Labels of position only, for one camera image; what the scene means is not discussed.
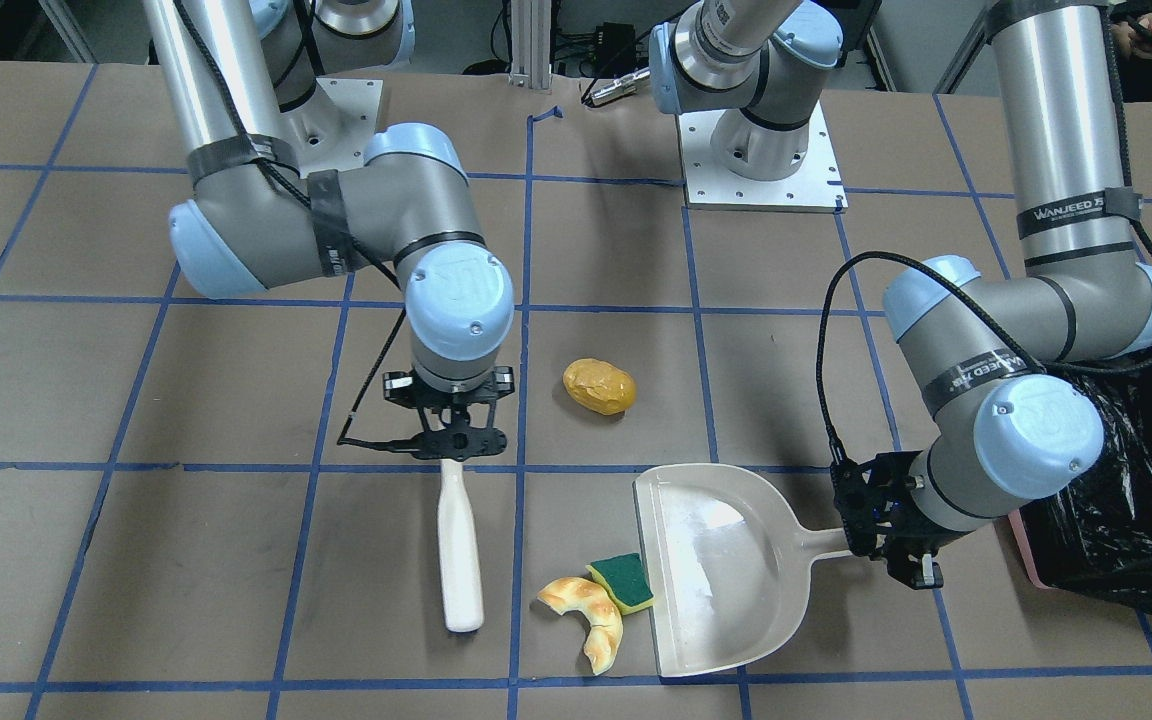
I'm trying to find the beige plastic dustpan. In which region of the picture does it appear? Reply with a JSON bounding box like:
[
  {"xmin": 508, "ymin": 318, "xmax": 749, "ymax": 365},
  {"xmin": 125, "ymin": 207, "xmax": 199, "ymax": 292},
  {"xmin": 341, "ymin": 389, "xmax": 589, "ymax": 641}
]
[{"xmin": 634, "ymin": 462, "xmax": 852, "ymax": 679}]

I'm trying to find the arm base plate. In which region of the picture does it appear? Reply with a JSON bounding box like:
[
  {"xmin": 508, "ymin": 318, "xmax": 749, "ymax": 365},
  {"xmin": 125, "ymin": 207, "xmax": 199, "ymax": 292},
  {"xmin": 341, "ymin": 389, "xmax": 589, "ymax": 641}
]
[
  {"xmin": 677, "ymin": 104, "xmax": 849, "ymax": 213},
  {"xmin": 282, "ymin": 78, "xmax": 384, "ymax": 179}
]

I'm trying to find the green yellow sponge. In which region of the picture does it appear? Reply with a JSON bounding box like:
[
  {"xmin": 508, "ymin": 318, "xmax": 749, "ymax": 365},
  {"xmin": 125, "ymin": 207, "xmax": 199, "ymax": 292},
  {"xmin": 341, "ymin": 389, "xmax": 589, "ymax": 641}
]
[{"xmin": 586, "ymin": 553, "xmax": 655, "ymax": 615}]

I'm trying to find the pink bin with black bag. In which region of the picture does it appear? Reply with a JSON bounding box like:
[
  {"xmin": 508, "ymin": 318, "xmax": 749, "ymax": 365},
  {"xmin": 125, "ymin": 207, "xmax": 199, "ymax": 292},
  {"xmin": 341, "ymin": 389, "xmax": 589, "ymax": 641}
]
[{"xmin": 1010, "ymin": 366, "xmax": 1152, "ymax": 615}]

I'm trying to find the aluminium frame post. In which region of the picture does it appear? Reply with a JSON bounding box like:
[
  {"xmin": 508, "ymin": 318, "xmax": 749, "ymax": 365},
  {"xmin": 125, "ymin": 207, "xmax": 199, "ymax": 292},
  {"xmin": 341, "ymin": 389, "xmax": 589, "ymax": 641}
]
[{"xmin": 508, "ymin": 0, "xmax": 553, "ymax": 94}]

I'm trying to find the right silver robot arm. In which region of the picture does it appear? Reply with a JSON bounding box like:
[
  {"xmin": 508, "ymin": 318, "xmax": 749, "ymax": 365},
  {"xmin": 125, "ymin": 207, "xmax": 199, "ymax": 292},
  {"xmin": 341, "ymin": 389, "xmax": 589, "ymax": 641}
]
[{"xmin": 143, "ymin": 1, "xmax": 515, "ymax": 461}]

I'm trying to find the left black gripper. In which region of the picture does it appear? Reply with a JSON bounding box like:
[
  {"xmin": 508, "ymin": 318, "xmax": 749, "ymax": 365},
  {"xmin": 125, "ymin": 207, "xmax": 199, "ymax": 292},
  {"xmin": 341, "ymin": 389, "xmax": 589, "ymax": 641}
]
[{"xmin": 831, "ymin": 450, "xmax": 945, "ymax": 591}]

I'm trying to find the beige hand brush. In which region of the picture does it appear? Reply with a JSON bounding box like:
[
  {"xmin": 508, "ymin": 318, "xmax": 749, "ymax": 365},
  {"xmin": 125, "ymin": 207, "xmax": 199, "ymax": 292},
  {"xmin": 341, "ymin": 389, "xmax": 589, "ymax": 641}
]
[{"xmin": 435, "ymin": 458, "xmax": 484, "ymax": 632}]

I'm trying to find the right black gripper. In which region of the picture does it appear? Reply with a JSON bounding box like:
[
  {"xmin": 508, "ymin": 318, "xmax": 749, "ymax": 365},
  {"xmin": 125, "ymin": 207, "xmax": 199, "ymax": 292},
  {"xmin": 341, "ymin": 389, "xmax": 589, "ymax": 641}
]
[{"xmin": 381, "ymin": 366, "xmax": 515, "ymax": 462}]

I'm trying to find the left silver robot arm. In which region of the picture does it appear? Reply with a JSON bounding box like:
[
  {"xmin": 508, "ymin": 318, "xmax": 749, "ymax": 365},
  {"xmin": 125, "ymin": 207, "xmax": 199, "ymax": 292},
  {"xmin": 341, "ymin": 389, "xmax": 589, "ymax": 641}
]
[{"xmin": 647, "ymin": 1, "xmax": 1152, "ymax": 589}]

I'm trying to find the yellow potato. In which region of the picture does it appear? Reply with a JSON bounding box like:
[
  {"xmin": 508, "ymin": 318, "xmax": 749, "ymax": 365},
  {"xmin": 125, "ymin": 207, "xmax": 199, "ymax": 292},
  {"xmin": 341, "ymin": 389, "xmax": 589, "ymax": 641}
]
[{"xmin": 562, "ymin": 357, "xmax": 637, "ymax": 416}]

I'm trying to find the croissant piece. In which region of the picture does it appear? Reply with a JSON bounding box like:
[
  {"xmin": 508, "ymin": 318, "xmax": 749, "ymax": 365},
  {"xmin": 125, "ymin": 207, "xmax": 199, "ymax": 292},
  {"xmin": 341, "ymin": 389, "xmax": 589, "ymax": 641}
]
[{"xmin": 538, "ymin": 577, "xmax": 626, "ymax": 675}]

